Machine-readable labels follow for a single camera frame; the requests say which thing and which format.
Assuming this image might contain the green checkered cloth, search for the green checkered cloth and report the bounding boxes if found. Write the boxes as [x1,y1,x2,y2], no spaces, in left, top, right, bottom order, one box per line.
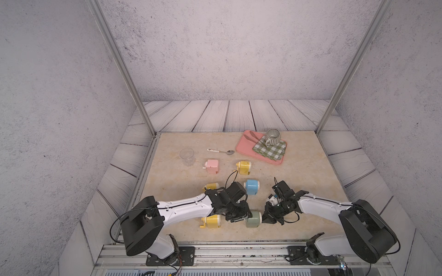
[252,137,287,161]

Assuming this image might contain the ribbed grey cup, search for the ribbed grey cup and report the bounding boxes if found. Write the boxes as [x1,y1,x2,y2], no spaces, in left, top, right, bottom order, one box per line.
[265,129,281,147]

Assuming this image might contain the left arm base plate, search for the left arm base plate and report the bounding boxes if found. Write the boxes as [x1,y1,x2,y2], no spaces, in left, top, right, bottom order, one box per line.
[146,246,195,267]

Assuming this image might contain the green pencil sharpener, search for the green pencil sharpener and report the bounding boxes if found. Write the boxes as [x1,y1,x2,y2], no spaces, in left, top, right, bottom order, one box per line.
[245,210,262,228]

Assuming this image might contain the yellow sharpener front row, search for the yellow sharpener front row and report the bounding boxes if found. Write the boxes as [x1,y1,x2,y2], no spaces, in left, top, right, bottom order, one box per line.
[200,215,221,229]

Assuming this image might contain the pink serving tray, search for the pink serving tray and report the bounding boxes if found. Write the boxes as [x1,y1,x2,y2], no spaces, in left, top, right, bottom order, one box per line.
[236,132,284,165]

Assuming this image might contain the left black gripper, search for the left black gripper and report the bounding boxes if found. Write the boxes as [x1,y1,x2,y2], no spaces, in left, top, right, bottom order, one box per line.
[224,201,256,224]

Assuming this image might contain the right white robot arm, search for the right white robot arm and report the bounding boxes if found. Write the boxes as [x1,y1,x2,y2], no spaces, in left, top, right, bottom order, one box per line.
[261,181,401,265]

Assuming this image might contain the pink tongs on tray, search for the pink tongs on tray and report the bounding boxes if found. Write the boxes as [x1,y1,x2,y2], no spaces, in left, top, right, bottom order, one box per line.
[243,130,265,145]

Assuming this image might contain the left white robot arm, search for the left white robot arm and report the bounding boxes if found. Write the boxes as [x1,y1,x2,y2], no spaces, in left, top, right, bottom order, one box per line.
[109,182,253,263]

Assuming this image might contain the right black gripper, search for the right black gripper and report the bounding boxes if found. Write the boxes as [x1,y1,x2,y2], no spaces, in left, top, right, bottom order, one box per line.
[257,200,288,225]

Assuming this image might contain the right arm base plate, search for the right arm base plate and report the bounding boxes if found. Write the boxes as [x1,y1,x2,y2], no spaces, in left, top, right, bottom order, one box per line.
[285,246,340,266]

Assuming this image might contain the yellow sharpener back row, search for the yellow sharpener back row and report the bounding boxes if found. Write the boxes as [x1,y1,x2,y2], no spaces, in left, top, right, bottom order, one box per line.
[236,161,252,175]

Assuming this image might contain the clear glass cup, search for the clear glass cup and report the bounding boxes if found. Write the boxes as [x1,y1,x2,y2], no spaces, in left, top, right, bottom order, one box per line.
[180,148,195,166]

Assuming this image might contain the pink pencil sharpener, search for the pink pencil sharpener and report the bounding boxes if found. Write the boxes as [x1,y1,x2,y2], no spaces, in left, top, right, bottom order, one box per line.
[203,159,219,174]

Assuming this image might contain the blue pencil sharpener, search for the blue pencil sharpener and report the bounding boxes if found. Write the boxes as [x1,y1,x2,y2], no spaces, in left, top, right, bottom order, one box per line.
[244,179,260,196]

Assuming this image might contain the metal spoon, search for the metal spoon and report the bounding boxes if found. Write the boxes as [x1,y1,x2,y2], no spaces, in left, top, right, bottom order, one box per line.
[207,148,235,155]

